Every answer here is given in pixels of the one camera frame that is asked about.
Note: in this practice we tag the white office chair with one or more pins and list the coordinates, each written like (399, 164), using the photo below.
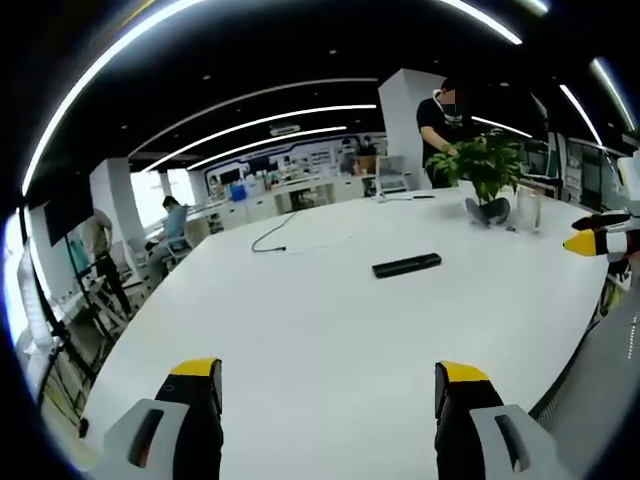
(177, 245)

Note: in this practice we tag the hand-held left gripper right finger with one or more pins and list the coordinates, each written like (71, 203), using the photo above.
(480, 425)

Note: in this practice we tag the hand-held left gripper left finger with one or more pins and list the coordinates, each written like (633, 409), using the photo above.
(170, 425)

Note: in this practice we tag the green potted plant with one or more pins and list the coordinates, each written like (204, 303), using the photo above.
(482, 175)

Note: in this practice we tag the grey mesh office chair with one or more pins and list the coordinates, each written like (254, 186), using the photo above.
(590, 380)

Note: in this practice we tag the clear glass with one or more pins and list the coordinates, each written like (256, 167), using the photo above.
(530, 212)

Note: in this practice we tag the black remote control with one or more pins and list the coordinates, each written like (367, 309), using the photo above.
(407, 264)

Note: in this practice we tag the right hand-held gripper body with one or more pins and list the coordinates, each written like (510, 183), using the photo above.
(629, 185)

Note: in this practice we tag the black tripod stand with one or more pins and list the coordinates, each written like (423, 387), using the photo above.
(65, 350)

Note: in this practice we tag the black monitor on stand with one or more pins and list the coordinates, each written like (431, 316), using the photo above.
(65, 222)

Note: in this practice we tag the white laptop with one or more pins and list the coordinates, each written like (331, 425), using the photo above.
(392, 182)

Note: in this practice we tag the white counter cabinet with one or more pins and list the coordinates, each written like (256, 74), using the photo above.
(290, 197)

